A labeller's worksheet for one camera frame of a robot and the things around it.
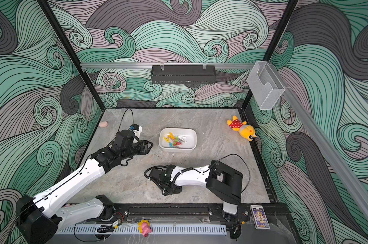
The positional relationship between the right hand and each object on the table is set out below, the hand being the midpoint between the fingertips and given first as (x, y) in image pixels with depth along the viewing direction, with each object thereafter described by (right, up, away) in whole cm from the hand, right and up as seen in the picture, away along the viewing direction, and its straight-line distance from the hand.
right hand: (168, 194), depth 80 cm
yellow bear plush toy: (+51, +33, +18) cm, 63 cm away
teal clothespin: (0, +24, +18) cm, 30 cm away
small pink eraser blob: (-51, +37, +31) cm, 70 cm away
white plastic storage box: (+14, +28, +21) cm, 38 cm away
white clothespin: (+7, +27, +21) cm, 35 cm away
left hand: (-9, +29, -4) cm, 30 cm away
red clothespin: (+4, +25, +18) cm, 31 cm away
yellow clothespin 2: (-3, +27, +21) cm, 34 cm away
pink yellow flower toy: (-10, -9, -12) cm, 18 cm away
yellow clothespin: (0, +29, +23) cm, 37 cm away
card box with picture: (+44, -7, -10) cm, 46 cm away
